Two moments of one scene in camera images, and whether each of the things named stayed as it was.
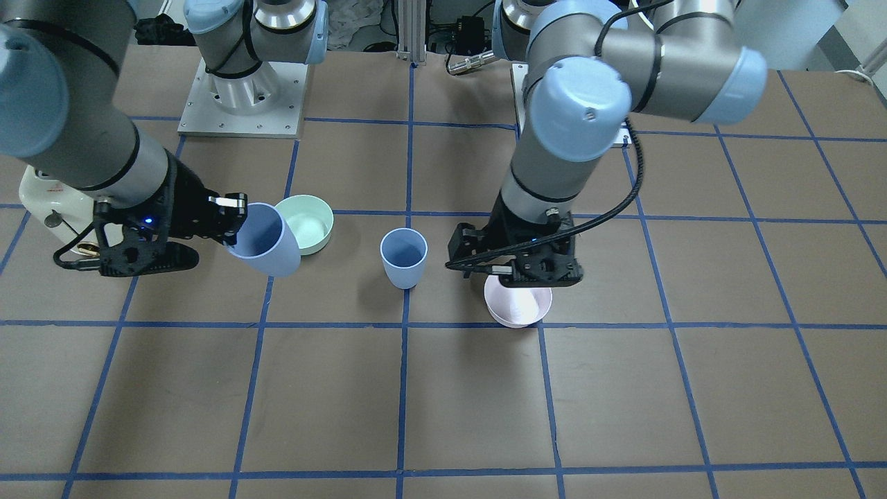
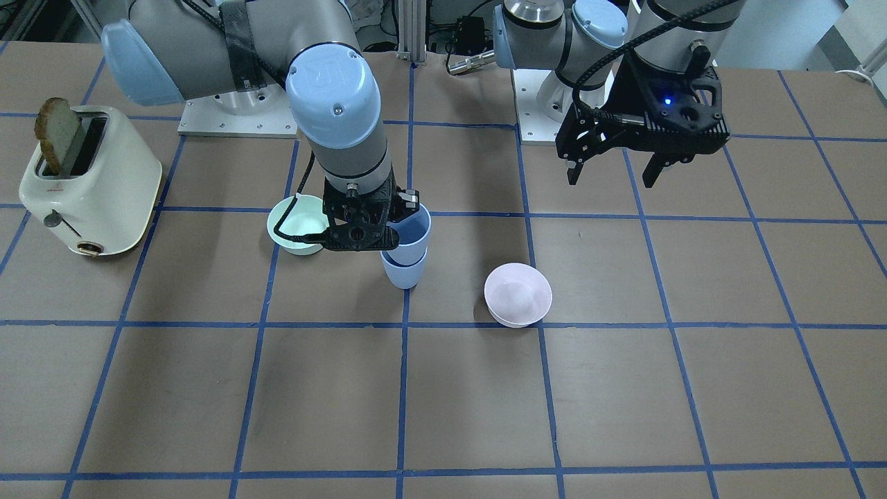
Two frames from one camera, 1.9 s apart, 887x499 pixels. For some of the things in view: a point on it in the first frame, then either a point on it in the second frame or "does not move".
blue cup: [265, 244] to [414, 230]
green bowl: [310, 219] does not move
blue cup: [403, 251] does not move
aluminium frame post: [411, 30] does not move
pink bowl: [515, 307] does not move
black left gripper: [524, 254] to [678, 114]
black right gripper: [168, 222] to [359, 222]
